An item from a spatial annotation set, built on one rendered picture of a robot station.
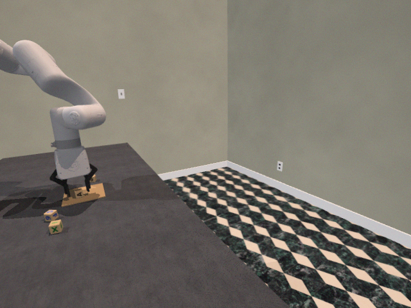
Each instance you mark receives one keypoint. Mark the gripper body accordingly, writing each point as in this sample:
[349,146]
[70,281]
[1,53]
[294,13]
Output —
[71,163]

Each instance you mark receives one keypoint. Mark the orange flat mat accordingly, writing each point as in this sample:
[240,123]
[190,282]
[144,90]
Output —
[96,192]

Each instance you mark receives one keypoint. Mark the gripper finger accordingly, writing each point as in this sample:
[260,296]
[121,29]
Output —
[89,176]
[61,182]

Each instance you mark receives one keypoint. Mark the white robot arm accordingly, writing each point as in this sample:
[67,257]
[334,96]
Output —
[28,58]

